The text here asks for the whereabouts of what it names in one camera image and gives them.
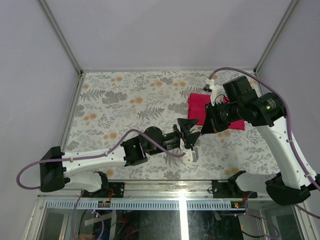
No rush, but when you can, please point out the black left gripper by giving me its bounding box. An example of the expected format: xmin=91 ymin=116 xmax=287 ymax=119
xmin=149 ymin=119 xmax=201 ymax=157

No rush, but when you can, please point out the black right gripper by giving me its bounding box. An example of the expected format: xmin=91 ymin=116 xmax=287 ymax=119
xmin=200 ymin=99 xmax=243 ymax=134

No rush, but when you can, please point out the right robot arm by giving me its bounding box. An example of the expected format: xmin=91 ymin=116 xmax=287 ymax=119
xmin=201 ymin=76 xmax=320 ymax=206

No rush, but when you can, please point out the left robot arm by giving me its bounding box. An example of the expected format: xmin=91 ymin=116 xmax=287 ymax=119
xmin=39 ymin=118 xmax=201 ymax=198

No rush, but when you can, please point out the red folded cloth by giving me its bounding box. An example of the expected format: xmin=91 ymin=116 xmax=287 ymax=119
xmin=187 ymin=93 xmax=245 ymax=131

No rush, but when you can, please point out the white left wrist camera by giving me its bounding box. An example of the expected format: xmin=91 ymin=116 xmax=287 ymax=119
xmin=179 ymin=139 xmax=199 ymax=164

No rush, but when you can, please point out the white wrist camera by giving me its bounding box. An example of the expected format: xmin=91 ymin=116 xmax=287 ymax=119
xmin=179 ymin=139 xmax=199 ymax=164
xmin=203 ymin=78 xmax=225 ymax=105

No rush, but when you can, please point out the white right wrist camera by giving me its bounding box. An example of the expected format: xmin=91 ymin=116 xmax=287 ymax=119
xmin=203 ymin=78 xmax=225 ymax=105

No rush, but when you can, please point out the aluminium front rail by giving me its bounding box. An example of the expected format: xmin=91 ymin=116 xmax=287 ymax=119
xmin=37 ymin=179 xmax=307 ymax=211

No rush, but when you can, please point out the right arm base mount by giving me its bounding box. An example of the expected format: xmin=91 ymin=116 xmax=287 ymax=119
xmin=211 ymin=180 xmax=234 ymax=199

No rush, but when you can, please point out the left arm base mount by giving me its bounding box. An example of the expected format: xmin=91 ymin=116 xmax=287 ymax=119
xmin=96 ymin=182 xmax=125 ymax=199

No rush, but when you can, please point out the right aluminium frame post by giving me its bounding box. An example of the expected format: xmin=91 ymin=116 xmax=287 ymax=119
xmin=253 ymin=0 xmax=300 ymax=74

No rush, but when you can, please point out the aluminium frame post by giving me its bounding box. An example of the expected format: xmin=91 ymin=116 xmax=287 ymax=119
xmin=253 ymin=0 xmax=300 ymax=74
xmin=37 ymin=0 xmax=83 ymax=76

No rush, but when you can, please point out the left aluminium frame post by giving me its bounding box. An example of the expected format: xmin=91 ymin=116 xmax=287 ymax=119
xmin=37 ymin=0 xmax=83 ymax=76

